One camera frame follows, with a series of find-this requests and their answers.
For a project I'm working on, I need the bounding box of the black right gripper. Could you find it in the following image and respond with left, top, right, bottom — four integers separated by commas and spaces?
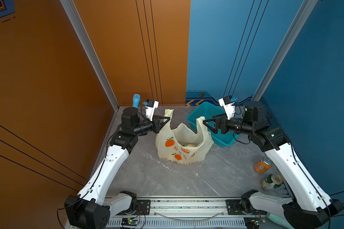
203, 111, 256, 136

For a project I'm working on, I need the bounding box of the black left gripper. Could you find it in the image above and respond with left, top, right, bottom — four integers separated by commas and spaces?
132, 115, 169, 137

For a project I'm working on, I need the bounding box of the yellow printed plastic bag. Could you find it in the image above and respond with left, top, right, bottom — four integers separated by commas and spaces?
155, 116, 214, 165

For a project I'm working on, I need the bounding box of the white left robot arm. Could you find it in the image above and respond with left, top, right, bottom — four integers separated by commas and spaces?
64, 107, 170, 229

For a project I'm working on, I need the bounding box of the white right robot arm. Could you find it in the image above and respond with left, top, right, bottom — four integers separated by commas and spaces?
203, 101, 344, 229

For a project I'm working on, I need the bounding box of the teal perforated plastic basket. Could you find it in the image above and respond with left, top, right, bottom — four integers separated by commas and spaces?
186, 101, 238, 148

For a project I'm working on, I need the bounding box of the pale pear inside bag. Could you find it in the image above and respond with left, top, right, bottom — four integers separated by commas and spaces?
183, 144, 196, 148

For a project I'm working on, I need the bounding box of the orange soda can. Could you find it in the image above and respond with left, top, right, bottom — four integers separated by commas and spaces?
254, 157, 273, 174

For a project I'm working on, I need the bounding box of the green beer can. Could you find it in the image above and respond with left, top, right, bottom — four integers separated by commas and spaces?
261, 174, 283, 190

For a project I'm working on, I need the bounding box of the left green circuit board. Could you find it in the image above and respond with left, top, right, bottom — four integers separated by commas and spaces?
121, 218, 140, 228

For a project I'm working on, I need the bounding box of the green circuit board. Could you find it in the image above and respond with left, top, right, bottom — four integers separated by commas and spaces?
244, 218, 266, 229
121, 218, 140, 228

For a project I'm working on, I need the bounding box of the right green circuit board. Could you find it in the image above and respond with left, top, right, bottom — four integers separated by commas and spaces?
244, 218, 266, 229

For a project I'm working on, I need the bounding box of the mint green tube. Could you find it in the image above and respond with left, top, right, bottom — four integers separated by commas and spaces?
266, 213, 294, 229

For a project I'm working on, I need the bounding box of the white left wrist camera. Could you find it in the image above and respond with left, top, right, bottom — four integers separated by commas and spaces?
143, 99, 159, 121

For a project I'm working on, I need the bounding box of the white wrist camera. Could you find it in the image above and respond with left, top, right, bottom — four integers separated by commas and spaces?
218, 95, 237, 120
143, 99, 159, 121

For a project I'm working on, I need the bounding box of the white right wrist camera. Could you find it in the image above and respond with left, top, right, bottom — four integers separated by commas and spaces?
218, 95, 237, 120

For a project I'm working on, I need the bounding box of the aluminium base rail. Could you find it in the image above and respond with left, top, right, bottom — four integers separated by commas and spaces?
63, 196, 313, 229

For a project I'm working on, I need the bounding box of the aluminium left corner post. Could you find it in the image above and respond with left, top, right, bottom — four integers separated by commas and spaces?
60, 0, 119, 112

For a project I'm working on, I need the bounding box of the aluminium corner post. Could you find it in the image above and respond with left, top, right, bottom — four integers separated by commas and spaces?
251, 0, 318, 101
60, 0, 119, 112

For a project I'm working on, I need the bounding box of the aluminium right corner post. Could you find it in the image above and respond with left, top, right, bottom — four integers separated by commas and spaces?
251, 0, 318, 101

